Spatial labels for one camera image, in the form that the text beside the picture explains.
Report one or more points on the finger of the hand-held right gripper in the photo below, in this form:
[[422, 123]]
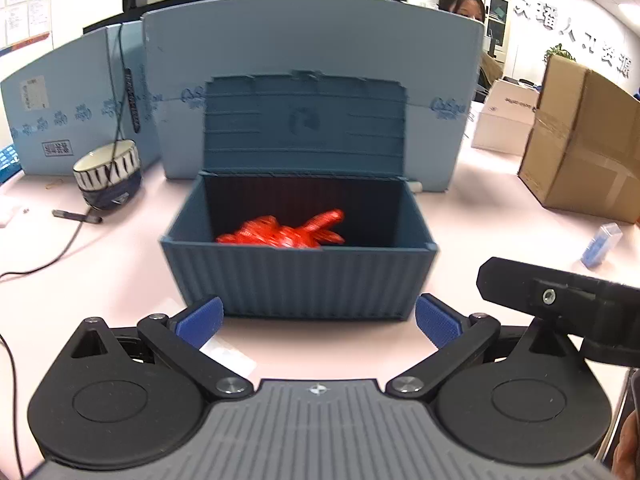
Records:
[[510, 280]]

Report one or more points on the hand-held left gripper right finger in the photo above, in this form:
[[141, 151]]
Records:
[[436, 319]]

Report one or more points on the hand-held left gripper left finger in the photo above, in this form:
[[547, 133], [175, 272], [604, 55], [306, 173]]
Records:
[[204, 319]]

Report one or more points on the blue ribbed storage box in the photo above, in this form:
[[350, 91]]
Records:
[[300, 280]]

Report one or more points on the red crinkly toy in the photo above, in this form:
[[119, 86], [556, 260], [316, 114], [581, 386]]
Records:
[[280, 235]]

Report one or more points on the pink desktop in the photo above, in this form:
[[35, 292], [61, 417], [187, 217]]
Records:
[[125, 270]]

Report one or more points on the person's right hand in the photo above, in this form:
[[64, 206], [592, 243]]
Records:
[[629, 447]]

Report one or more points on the small blue packet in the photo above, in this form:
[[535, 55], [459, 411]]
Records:
[[600, 245]]

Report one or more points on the brown cardboard box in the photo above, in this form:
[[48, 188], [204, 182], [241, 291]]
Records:
[[580, 150]]

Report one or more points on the white cardboard box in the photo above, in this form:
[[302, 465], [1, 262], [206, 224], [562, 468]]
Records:
[[500, 120]]

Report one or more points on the black pen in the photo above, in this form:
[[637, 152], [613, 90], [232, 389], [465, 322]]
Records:
[[75, 215]]

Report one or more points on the striped ceramic bowl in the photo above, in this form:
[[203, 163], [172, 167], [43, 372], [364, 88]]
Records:
[[107, 170]]

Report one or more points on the rubber band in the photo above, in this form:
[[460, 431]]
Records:
[[47, 186]]

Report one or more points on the green potted plant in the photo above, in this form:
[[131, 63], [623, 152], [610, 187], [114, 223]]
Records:
[[560, 52]]

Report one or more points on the keyboard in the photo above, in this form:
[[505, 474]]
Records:
[[7, 165]]

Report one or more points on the white cabinet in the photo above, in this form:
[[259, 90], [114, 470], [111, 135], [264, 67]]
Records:
[[497, 20]]

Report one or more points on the small light blue carton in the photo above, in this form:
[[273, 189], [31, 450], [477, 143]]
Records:
[[75, 85]]

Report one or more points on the large light blue carton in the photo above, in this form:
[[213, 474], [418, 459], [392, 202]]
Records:
[[325, 35]]

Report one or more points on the wall papers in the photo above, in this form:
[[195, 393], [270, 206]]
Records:
[[25, 5]]

